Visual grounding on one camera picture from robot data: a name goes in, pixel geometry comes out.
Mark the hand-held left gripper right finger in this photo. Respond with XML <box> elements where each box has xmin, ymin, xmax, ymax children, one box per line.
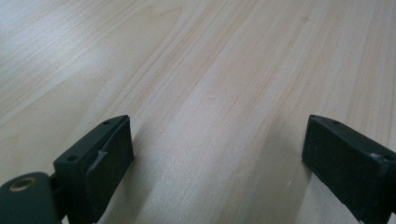
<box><xmin>301</xmin><ymin>114</ymin><xmax>396</xmax><ymax>224</ymax></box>

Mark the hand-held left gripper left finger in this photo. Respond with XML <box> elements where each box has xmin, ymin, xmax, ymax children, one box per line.
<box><xmin>52</xmin><ymin>114</ymin><xmax>135</xmax><ymax>224</ymax></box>

